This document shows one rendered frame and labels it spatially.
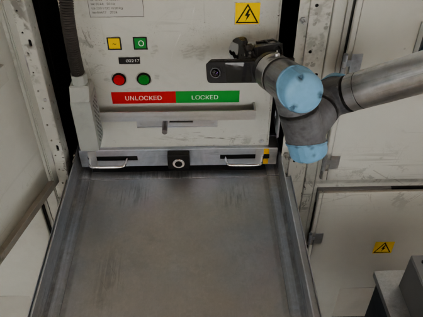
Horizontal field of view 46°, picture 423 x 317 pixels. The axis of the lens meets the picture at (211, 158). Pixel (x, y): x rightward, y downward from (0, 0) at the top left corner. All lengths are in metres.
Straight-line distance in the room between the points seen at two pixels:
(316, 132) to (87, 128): 0.55
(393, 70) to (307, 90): 0.17
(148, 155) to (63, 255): 0.35
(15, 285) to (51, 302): 0.66
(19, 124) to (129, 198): 0.33
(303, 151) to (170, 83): 0.44
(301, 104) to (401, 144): 0.56
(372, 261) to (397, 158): 0.45
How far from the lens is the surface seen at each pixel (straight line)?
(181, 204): 1.31
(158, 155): 1.37
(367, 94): 0.98
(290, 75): 0.87
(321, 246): 1.62
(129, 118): 1.26
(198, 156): 1.37
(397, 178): 1.47
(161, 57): 1.21
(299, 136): 0.93
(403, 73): 0.95
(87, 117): 1.19
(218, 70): 1.03
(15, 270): 1.75
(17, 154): 1.29
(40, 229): 1.57
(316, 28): 1.16
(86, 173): 1.43
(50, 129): 1.32
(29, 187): 1.37
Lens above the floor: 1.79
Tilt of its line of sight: 41 degrees down
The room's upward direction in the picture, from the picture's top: straight up
